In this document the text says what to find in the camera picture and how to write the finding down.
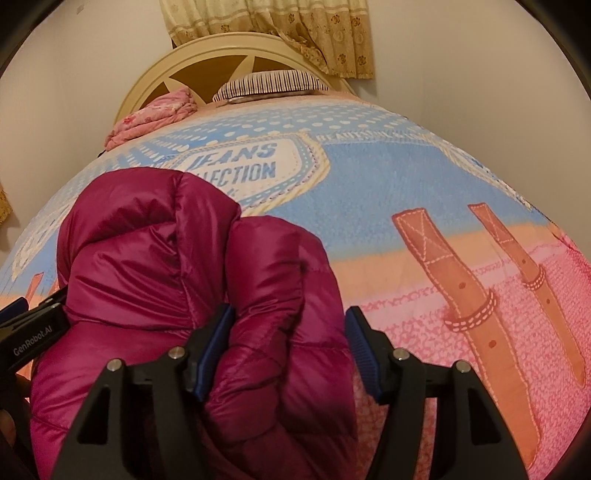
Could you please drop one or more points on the pink floral folded quilt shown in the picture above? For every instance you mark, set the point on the pink floral folded quilt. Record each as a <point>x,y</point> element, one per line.
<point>152,115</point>

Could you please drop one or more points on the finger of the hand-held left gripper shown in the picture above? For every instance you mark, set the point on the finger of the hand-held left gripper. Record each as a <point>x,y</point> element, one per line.
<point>14,308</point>

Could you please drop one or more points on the beige floral window curtain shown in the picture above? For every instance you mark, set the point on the beige floral window curtain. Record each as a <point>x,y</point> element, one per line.
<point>300,32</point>

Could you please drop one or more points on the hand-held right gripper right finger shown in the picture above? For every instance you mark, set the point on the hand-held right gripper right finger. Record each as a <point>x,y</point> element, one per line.
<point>362,350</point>

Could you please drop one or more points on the printed blue pink bed blanket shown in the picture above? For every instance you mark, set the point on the printed blue pink bed blanket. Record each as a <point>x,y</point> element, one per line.
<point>392,184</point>

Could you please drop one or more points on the cream wooden headboard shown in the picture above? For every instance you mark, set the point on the cream wooden headboard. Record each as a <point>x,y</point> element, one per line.
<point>152,69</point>

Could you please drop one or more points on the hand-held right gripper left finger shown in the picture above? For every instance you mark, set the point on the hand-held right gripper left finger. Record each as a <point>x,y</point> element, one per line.
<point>214,350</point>

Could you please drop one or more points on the striped pillow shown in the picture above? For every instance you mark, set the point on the striped pillow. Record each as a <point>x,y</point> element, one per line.
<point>272,83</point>

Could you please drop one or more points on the magenta down jacket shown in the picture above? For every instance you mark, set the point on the magenta down jacket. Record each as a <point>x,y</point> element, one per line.
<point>138,258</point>

